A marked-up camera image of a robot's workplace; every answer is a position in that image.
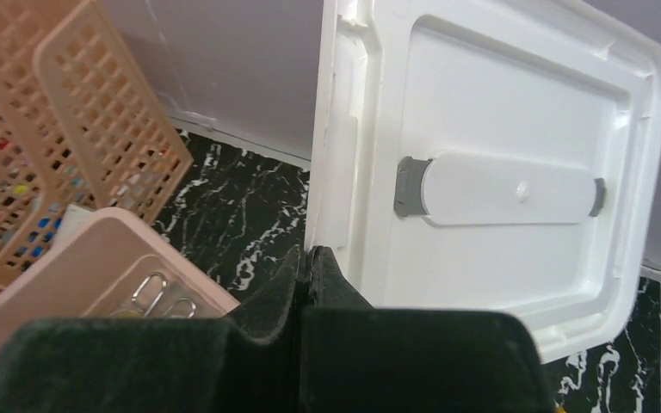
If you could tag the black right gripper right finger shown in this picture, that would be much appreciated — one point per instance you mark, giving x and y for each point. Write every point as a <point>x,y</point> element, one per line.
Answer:
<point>358,358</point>

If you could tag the white container lid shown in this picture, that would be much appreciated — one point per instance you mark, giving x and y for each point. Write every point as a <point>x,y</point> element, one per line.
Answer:
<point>488,155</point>

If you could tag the metal crucible tongs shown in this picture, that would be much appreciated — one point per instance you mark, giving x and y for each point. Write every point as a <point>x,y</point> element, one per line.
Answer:
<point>157,296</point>

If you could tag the pink plastic bin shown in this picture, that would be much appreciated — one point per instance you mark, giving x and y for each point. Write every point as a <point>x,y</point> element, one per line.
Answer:
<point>90,272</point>

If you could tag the pink desk organizer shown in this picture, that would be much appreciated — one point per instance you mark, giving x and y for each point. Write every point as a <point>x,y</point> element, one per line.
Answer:
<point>79,125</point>

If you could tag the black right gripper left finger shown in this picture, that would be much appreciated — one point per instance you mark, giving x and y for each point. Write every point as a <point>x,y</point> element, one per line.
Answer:
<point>245,361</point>

